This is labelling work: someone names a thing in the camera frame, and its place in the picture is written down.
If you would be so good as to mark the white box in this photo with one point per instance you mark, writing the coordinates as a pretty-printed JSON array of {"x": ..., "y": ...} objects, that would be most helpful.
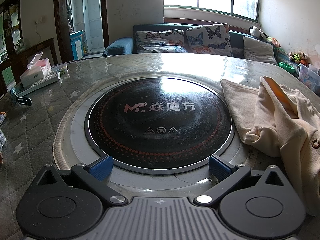
[{"x": 31, "y": 78}]

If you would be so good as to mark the blue cabinet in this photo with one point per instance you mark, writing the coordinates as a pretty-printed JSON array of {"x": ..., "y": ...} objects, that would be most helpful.
[{"x": 77, "y": 46}]

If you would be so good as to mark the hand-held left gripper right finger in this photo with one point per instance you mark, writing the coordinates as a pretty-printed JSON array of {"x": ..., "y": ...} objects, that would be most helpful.
[{"x": 220, "y": 168}]

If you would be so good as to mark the dark wooden door frame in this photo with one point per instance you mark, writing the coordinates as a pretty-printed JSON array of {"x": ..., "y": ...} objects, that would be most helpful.
[{"x": 62, "y": 25}]

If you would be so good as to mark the clear plastic storage box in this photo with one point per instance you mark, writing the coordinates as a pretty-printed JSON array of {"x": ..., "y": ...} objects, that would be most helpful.
[{"x": 308, "y": 77}]

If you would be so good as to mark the small plush toys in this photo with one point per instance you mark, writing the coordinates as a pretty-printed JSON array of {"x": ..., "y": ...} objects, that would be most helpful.
[{"x": 297, "y": 58}]

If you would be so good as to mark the pink tissue pack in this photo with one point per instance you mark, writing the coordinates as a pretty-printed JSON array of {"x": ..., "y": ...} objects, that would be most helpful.
[{"x": 42, "y": 65}]

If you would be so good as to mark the cream sweatshirt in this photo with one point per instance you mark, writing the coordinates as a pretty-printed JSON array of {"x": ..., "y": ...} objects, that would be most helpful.
[{"x": 275, "y": 122}]

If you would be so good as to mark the white remote control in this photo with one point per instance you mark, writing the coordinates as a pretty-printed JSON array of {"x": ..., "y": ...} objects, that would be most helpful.
[{"x": 47, "y": 81}]

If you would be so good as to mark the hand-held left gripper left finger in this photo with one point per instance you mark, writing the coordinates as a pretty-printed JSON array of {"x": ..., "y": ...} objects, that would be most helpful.
[{"x": 101, "y": 168}]

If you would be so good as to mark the green plastic basin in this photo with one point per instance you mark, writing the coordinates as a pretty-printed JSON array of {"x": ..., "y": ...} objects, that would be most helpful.
[{"x": 287, "y": 67}]

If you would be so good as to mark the dark teal sofa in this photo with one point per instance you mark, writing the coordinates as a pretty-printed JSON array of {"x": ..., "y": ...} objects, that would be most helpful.
[{"x": 120, "y": 45}]

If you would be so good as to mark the panda plush toy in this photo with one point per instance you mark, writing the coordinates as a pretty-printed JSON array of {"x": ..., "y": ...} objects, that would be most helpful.
[{"x": 257, "y": 32}]

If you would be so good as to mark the grey cushion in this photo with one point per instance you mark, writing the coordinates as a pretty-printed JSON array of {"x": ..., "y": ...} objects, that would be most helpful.
[{"x": 258, "y": 50}]

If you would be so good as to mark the white wall socket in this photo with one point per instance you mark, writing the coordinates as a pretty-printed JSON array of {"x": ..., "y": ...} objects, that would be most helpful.
[{"x": 38, "y": 21}]

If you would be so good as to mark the green flat packet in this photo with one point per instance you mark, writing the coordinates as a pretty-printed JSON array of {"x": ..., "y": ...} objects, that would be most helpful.
[{"x": 60, "y": 68}]

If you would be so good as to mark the dark wooden shelf cabinet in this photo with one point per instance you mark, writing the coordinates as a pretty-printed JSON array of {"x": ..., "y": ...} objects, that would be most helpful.
[{"x": 12, "y": 37}]

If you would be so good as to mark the upright butterfly print cushion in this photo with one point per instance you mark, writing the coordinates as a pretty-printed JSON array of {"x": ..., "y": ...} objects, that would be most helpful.
[{"x": 210, "y": 40}]

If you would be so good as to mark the black wristband watch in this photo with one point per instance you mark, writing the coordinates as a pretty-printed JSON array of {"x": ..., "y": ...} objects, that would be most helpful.
[{"x": 23, "y": 100}]

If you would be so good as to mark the flat butterfly print cushion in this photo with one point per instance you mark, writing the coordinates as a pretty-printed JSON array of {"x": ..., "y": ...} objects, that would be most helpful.
[{"x": 160, "y": 41}]

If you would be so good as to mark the round black induction cooktop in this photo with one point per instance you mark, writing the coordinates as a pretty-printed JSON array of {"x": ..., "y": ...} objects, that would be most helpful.
[{"x": 160, "y": 127}]

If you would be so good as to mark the orange plush toy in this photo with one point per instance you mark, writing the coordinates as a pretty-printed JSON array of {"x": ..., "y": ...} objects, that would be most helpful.
[{"x": 273, "y": 42}]

